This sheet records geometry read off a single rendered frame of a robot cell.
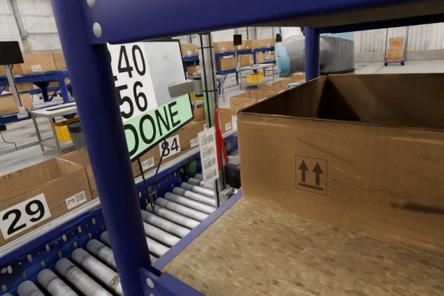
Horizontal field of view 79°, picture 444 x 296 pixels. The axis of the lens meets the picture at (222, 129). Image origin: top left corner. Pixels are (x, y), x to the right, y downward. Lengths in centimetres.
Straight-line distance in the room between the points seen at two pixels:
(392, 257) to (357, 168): 7
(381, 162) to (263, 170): 11
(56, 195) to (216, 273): 115
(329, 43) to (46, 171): 146
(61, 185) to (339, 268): 121
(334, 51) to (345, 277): 112
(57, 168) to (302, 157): 147
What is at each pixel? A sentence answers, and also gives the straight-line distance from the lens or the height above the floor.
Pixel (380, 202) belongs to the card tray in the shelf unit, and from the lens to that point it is 26.
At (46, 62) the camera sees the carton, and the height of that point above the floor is 154.
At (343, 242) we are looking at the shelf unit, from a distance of 27.
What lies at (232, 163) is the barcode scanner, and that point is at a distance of 103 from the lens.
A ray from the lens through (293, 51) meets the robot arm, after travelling 128.
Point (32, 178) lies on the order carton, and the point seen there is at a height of 99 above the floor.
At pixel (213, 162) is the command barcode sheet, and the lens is 98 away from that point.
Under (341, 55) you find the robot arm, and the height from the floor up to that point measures 143.
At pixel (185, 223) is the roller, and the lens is 134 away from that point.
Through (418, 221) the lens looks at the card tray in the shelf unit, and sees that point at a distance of 26.
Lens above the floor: 150
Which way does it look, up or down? 17 degrees down
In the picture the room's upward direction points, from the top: 5 degrees counter-clockwise
